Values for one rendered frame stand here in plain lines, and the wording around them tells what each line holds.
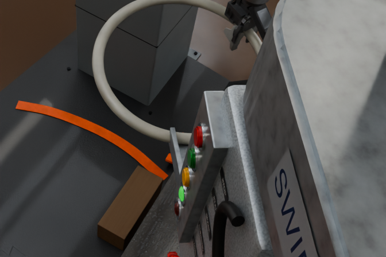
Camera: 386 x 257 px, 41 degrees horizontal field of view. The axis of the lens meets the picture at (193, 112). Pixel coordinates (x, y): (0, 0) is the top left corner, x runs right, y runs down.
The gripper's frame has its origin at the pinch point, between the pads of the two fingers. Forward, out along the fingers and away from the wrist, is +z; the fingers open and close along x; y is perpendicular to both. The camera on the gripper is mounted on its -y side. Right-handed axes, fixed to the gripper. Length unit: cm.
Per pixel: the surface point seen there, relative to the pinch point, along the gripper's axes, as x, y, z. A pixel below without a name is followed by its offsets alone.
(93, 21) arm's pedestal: 10, 68, 52
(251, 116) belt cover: 62, -46, -78
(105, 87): 45.8, 3.5, -7.8
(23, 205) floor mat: 69, 24, 85
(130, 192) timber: 34, 2, 73
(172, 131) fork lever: 39.2, -16.3, -9.0
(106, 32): 36.1, 18.3, -8.2
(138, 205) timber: 35, -5, 72
